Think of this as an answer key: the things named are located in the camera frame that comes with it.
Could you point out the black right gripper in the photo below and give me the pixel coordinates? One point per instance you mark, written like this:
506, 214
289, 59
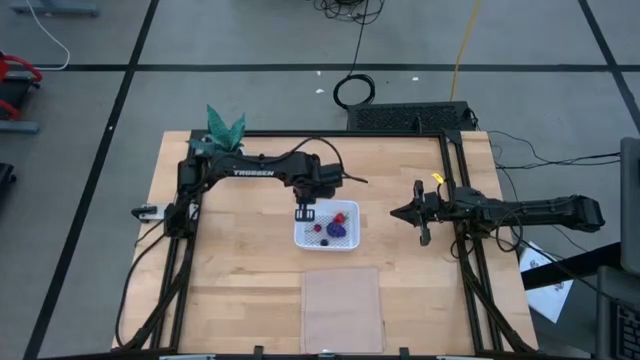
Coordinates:
434, 209

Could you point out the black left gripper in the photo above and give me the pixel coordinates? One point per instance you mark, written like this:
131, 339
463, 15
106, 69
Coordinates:
325, 180

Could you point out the red toy strawberry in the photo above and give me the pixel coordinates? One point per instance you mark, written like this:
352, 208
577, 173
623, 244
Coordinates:
340, 218

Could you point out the red toy cherry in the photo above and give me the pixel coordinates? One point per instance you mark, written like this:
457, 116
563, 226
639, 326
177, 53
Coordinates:
317, 228

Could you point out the purple toy grape bunch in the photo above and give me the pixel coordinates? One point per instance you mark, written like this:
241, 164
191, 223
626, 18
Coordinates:
336, 230

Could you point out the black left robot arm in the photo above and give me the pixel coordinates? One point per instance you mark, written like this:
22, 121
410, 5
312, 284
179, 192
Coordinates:
250, 167

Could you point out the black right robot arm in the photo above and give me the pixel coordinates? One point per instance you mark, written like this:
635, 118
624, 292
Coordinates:
545, 212

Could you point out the white perforated plastic basket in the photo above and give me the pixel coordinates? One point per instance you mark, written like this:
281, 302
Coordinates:
352, 220

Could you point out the black perforated equipment case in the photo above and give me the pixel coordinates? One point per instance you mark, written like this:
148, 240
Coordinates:
410, 117

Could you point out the artificial plant in white pot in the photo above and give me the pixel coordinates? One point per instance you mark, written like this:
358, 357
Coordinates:
222, 132

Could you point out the translucent pinkish container lid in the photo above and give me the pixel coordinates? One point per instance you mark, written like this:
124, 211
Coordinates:
342, 310

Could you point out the black table clamp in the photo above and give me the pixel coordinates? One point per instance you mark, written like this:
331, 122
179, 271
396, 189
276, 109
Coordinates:
258, 351
404, 352

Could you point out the white paper sheet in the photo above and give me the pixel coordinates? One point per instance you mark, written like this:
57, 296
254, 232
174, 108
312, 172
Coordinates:
547, 300

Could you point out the black beam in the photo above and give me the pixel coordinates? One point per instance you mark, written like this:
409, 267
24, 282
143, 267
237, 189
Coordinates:
570, 267

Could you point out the grey cabinet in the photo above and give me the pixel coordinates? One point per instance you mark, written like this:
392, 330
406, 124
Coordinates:
631, 200

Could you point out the dark grey equipment case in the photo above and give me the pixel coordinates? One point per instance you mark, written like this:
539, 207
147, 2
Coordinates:
620, 300

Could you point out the grey metal floor foot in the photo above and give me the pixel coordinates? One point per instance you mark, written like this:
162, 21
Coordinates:
60, 9

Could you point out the red and black cart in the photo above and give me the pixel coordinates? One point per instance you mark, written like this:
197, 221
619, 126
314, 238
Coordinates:
15, 92

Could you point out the black aluminium table frame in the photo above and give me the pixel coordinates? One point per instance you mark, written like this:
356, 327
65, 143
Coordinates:
400, 133

